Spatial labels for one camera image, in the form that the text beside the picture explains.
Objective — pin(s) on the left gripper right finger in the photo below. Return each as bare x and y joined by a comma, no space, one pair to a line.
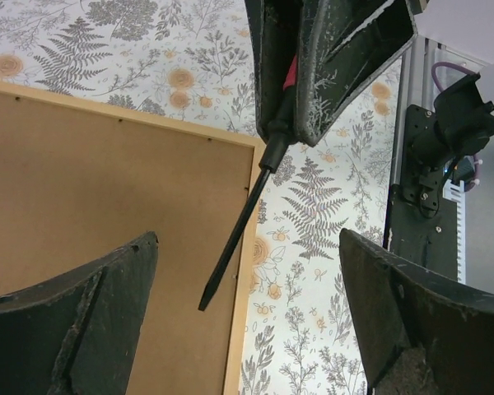
418,332

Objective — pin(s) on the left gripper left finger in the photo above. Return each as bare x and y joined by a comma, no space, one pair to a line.
77,333

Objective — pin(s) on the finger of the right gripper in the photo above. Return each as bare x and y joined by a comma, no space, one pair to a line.
342,47
274,27

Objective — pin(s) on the red black screwdriver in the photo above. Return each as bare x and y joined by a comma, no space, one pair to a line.
251,197

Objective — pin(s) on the wooden picture frame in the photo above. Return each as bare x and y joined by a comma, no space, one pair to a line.
79,178

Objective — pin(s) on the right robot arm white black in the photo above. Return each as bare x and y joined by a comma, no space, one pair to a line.
464,119

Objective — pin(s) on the floral patterned table mat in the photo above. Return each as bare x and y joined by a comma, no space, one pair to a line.
192,60

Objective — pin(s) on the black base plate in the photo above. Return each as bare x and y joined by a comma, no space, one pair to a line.
420,223

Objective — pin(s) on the white slotted cable duct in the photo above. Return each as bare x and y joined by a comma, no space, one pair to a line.
456,194

